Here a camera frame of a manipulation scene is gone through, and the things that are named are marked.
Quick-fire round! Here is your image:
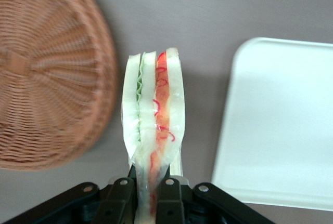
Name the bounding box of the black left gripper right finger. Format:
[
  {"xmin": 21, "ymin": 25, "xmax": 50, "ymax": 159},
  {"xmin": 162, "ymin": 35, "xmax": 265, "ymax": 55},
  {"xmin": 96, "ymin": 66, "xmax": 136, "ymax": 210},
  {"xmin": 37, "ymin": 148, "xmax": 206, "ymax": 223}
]
[{"xmin": 155, "ymin": 175, "xmax": 277, "ymax": 224}]

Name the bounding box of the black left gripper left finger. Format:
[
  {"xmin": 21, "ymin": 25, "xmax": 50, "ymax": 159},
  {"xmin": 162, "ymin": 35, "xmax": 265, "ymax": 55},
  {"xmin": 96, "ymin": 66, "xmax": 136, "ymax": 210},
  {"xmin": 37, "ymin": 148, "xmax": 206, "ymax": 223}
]
[{"xmin": 0, "ymin": 165, "xmax": 137, "ymax": 224}]

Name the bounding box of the triangle sandwich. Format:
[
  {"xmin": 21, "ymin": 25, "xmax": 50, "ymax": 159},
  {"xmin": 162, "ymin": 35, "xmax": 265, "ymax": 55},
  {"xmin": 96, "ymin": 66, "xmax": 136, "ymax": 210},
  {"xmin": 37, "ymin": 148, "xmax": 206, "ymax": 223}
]
[{"xmin": 120, "ymin": 47, "xmax": 187, "ymax": 224}]

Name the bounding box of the cream rectangular tray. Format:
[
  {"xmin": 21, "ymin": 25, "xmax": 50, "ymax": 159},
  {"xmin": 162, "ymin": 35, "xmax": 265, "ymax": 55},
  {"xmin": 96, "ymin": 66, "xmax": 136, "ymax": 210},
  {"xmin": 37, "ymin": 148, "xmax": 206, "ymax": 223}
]
[{"xmin": 211, "ymin": 36, "xmax": 333, "ymax": 213}]

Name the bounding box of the brown round wicker basket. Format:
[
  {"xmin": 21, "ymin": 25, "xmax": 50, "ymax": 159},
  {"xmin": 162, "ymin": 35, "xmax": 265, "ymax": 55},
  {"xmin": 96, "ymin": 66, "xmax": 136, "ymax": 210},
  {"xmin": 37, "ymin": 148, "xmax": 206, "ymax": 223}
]
[{"xmin": 0, "ymin": 0, "xmax": 121, "ymax": 172}]

